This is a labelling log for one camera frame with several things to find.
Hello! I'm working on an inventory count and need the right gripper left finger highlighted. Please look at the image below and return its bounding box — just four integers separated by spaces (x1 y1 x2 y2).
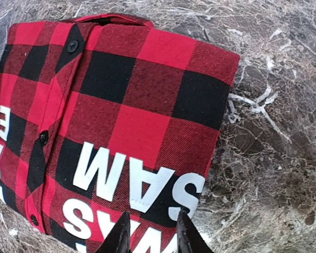
96 211 131 253

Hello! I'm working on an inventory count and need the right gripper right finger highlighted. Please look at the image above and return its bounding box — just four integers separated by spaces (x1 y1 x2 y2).
176 210 213 253

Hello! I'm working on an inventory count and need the red black plaid shirt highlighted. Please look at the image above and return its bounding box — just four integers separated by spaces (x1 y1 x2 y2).
0 13 240 252

